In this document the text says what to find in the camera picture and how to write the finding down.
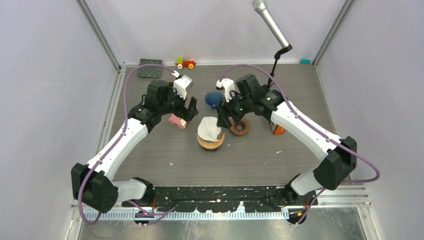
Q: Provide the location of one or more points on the clear smoky glass dripper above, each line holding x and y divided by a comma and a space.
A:
220, 134

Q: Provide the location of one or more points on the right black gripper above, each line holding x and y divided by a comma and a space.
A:
224, 108

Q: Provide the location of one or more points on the colourful toy train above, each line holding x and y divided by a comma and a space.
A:
181, 63

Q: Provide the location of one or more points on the black microphone tripod stand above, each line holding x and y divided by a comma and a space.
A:
277, 56

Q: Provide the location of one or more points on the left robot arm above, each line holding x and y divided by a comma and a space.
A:
93, 183

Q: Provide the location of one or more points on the playing card box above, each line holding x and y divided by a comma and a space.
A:
177, 121

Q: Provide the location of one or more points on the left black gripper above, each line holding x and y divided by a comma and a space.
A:
186, 114

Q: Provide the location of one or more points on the white paper coffee filter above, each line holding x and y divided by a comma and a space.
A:
208, 130

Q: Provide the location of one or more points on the silver microphone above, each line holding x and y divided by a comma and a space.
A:
261, 7

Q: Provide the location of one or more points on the orange coffee filter box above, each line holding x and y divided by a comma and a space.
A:
276, 129

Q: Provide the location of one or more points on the teal block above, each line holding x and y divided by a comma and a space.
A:
305, 61

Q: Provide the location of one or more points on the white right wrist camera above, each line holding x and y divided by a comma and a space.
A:
226, 85

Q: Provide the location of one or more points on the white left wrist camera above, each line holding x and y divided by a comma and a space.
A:
182, 83

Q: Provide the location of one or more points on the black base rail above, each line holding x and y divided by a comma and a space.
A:
226, 200

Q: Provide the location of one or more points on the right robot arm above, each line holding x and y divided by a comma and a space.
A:
334, 152

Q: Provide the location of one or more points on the dark grey building plate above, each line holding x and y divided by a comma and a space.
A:
153, 72

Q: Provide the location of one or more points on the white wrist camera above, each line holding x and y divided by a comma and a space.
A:
182, 83
226, 85

